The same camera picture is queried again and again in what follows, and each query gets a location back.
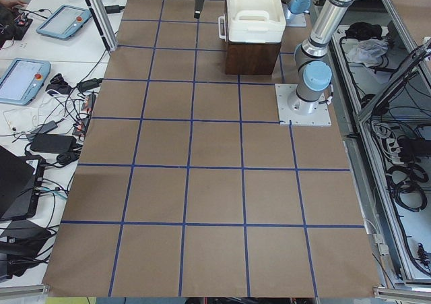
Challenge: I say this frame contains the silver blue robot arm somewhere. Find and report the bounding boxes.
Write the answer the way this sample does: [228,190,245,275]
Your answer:
[218,0,359,116]

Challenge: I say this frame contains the second blue robot base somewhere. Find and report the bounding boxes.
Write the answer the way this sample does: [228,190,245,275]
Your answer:
[282,0,311,28]

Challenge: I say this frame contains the white plastic tray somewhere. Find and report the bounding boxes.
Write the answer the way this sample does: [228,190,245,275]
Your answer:
[226,0,286,43]

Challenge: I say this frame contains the dark brown wooden cabinet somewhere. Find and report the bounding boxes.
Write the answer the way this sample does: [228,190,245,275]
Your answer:
[225,41,281,75]

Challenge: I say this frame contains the blue teach pendant far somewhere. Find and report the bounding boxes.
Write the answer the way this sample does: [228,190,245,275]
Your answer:
[36,5,92,40]

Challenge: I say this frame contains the blue teach pendant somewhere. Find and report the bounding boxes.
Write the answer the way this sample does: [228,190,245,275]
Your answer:
[36,5,92,40]
[1,58,51,106]

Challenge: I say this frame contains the crumpled white cloth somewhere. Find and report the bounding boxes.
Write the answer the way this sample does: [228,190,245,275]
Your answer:
[347,39,389,67]

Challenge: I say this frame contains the blue teach pendant near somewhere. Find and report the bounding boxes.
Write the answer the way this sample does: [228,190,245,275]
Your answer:
[1,58,51,106]

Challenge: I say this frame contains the black power adapter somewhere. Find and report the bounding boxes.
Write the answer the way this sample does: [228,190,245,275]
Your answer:
[30,133,77,154]

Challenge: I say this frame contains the black laptop computer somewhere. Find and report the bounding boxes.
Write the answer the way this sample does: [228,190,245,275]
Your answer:
[1,147,46,221]

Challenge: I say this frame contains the white drawer handle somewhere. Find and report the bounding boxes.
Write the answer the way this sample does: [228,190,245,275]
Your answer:
[218,15,226,41]

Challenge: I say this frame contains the aluminium frame post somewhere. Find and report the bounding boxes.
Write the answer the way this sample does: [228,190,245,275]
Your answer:
[84,0,118,53]

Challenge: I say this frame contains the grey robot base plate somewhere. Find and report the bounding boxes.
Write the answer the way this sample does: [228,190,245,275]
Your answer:
[275,84,331,127]

